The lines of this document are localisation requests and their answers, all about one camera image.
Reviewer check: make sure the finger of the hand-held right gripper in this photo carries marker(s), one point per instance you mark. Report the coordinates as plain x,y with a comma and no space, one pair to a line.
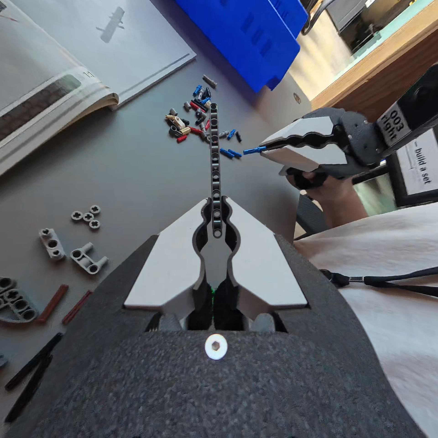
308,126
318,155

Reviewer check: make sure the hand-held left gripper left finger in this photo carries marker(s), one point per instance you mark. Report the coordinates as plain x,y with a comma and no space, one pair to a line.
164,270

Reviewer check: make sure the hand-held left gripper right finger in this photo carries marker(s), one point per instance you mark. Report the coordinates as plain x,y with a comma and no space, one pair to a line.
265,270

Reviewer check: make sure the long dark grey lego beam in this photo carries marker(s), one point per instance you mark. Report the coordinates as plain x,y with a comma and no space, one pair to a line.
216,191

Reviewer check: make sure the grey forked lego connector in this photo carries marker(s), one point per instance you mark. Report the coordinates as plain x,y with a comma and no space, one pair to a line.
97,264

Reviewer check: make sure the short blue lego pin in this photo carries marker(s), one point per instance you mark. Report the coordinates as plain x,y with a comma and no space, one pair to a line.
231,133

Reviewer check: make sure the grey three-lobed lego connector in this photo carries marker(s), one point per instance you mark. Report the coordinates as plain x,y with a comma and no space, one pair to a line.
88,216

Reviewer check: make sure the brown lego axle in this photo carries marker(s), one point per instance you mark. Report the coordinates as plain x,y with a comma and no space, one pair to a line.
77,307
53,303

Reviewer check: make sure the grey lego pin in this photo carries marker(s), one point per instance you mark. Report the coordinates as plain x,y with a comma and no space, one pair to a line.
209,81

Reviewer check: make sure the grey lego pin connector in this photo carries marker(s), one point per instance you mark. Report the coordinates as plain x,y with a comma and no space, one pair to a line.
51,251

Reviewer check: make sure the pile of small lego pieces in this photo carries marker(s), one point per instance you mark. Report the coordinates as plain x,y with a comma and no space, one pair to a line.
178,120

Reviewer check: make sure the grey curved lego beam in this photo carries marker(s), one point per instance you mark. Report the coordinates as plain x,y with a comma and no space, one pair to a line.
24,315

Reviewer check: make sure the black lego axle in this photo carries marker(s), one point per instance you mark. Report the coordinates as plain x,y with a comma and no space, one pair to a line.
34,361
30,386

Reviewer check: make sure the person's right hand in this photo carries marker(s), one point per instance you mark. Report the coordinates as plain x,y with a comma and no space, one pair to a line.
342,205

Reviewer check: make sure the round table grommet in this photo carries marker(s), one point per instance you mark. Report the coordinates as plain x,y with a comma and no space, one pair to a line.
297,98

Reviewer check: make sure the white printed card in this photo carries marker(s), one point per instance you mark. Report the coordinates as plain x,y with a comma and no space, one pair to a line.
422,164

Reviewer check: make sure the wooden ledge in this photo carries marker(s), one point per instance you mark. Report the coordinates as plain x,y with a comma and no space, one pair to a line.
376,65

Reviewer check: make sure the blue plastic bin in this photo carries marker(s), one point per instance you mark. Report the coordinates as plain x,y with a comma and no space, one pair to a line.
246,34

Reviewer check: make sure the dark box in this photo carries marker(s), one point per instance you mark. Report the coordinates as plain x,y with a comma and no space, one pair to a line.
376,24

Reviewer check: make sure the open instruction booklet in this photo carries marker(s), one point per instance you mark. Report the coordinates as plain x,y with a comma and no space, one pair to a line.
68,51

